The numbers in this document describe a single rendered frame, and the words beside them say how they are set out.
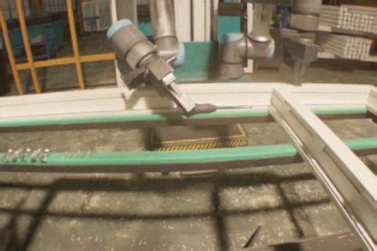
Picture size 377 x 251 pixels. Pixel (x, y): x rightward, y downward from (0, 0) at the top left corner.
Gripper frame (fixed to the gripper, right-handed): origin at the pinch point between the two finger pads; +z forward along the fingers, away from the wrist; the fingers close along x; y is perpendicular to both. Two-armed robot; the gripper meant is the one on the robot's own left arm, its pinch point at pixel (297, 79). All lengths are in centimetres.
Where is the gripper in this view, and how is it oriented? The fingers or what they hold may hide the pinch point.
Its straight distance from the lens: 85.6
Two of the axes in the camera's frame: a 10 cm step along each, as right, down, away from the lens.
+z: 0.2, 8.7, 4.8
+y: 10.0, -0.4, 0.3
